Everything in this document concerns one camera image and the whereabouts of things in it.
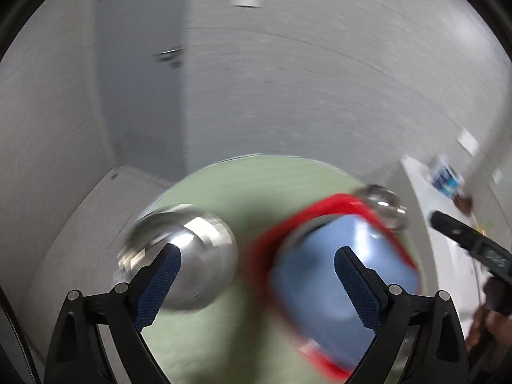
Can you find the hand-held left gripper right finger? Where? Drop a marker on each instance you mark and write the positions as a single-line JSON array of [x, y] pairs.
[[356, 288]]

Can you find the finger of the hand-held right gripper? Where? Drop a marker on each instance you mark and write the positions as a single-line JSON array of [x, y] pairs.
[[450, 226]]

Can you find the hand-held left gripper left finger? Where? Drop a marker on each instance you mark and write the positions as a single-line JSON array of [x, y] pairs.
[[159, 288]]

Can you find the red-rimmed blue dish tray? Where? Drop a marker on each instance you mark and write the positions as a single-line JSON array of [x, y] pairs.
[[320, 280]]

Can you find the large stainless steel bowl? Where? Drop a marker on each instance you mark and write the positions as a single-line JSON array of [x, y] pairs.
[[200, 256]]

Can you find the person's right hand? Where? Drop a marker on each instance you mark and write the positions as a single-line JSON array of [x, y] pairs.
[[478, 326]]

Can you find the small brown object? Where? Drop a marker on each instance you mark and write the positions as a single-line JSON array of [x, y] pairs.
[[464, 204]]

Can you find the white side table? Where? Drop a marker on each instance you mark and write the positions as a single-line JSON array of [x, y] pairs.
[[448, 272]]

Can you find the blue and white packet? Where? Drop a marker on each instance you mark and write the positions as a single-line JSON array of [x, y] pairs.
[[444, 176]]

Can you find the small stainless steel bowl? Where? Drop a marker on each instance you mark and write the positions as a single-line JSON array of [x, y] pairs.
[[384, 207]]

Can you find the green round table cover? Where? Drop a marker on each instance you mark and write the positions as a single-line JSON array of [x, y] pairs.
[[240, 192]]

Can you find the grey door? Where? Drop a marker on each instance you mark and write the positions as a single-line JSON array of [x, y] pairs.
[[140, 88]]

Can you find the white wall socket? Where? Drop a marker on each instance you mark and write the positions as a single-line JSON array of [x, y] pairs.
[[468, 140]]

